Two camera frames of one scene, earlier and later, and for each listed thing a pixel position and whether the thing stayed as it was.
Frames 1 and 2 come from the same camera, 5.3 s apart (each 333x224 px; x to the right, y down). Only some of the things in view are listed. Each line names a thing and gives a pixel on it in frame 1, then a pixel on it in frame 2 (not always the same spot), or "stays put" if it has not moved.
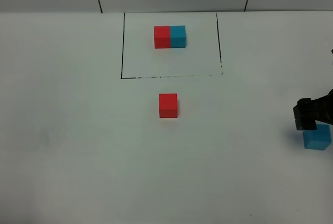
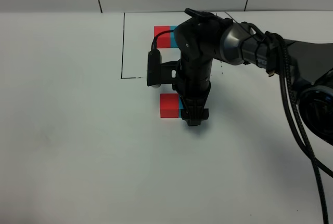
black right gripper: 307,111 to 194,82
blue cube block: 319,139 to 180,106
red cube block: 168,105 stays put
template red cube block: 162,35 stays put
